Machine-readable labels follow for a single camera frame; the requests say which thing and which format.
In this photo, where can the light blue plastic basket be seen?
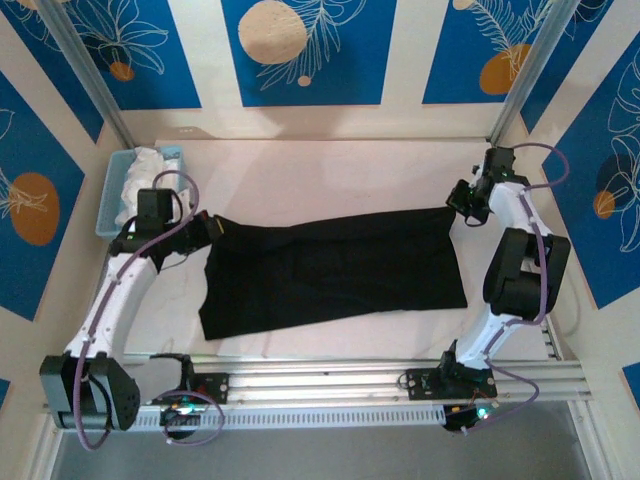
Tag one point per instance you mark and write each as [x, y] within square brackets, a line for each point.
[106, 210]

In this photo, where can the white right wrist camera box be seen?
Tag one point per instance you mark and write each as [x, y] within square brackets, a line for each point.
[477, 172]

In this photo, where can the white table cover sheet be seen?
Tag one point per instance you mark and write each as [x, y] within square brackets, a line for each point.
[250, 165]

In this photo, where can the crumpled white cloth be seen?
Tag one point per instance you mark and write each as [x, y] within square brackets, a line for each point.
[145, 167]

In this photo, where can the black left controller board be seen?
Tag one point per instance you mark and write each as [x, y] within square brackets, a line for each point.
[175, 420]

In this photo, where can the black controller board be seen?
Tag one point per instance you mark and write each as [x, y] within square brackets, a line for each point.
[175, 420]
[457, 417]

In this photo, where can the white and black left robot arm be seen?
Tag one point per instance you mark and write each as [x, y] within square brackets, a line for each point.
[117, 300]

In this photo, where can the aluminium corner post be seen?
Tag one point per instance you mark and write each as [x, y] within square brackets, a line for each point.
[543, 52]
[78, 52]

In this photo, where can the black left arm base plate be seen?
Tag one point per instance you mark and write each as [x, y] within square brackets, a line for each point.
[215, 387]

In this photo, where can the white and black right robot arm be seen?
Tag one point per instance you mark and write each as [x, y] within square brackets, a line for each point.
[512, 205]

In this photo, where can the black t-shirt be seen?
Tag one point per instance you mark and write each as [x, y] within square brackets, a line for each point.
[325, 275]

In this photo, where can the black right controller board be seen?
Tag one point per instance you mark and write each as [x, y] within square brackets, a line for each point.
[457, 417]

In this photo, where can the aluminium front rail frame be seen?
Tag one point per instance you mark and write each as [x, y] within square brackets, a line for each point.
[320, 385]

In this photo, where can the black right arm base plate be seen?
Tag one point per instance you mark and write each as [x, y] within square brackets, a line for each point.
[420, 384]

